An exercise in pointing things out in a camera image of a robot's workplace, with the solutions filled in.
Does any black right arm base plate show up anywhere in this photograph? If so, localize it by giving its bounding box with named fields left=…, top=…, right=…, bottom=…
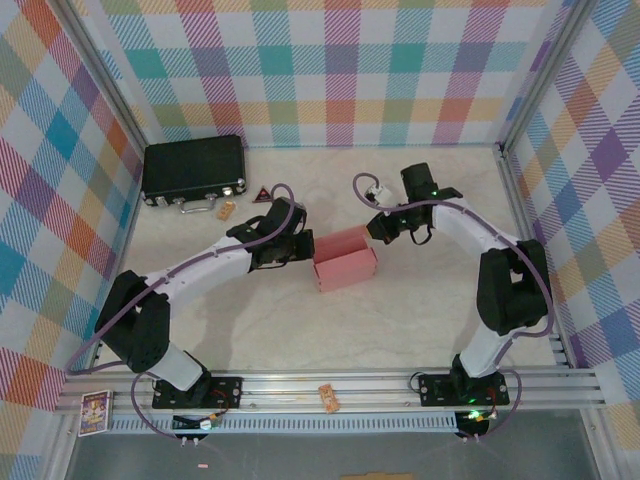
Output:
left=417, top=372, right=511, bottom=407

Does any grey slotted cable duct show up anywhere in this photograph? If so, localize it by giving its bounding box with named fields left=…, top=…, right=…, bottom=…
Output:
left=107, top=412, right=461, bottom=434

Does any aluminium cross rail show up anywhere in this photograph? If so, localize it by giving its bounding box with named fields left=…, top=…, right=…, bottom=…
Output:
left=54, top=367, right=604, bottom=414

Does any aluminium side rail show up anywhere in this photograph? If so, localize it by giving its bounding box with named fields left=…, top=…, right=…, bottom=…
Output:
left=499, top=144, right=577, bottom=370
left=88, top=144, right=151, bottom=374

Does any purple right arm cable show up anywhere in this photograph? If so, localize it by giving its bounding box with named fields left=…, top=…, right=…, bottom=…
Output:
left=352, top=172, right=555, bottom=444

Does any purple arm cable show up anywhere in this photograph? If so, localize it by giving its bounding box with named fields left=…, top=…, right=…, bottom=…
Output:
left=352, top=172, right=555, bottom=444
left=63, top=182, right=297, bottom=444

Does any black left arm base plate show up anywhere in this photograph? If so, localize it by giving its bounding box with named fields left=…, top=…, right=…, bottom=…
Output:
left=152, top=374, right=245, bottom=409

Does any black carrying case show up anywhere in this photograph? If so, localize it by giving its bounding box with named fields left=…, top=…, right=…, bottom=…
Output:
left=141, top=134, right=249, bottom=215

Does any aluminium frame post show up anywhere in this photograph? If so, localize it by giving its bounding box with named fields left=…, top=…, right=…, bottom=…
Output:
left=58, top=0, right=151, bottom=151
left=499, top=0, right=600, bottom=147

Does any small connector board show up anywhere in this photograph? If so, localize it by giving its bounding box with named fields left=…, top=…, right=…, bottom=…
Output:
left=172, top=412, right=225, bottom=434
left=457, top=407, right=500, bottom=436

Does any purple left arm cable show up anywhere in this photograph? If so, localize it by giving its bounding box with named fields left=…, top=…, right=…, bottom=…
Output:
left=63, top=182, right=297, bottom=444

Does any colourful card pack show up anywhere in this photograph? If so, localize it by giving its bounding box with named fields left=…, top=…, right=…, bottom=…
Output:
left=78, top=391, right=114, bottom=437

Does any pink cloth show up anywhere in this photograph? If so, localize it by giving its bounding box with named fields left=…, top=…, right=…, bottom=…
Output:
left=312, top=225, right=377, bottom=294

